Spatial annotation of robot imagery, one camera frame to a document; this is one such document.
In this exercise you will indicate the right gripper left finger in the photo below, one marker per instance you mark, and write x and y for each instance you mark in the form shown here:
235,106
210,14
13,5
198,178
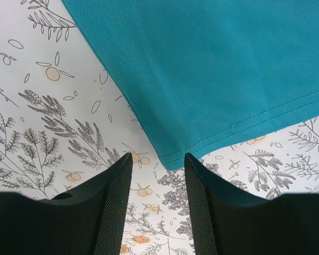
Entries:
88,219

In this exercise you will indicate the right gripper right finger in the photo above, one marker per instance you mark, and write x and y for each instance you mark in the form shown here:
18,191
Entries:
228,220

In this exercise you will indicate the teal t shirt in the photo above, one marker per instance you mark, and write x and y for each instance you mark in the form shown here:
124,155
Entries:
203,75

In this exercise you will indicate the floral table mat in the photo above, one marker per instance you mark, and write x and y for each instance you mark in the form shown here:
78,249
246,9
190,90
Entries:
63,121

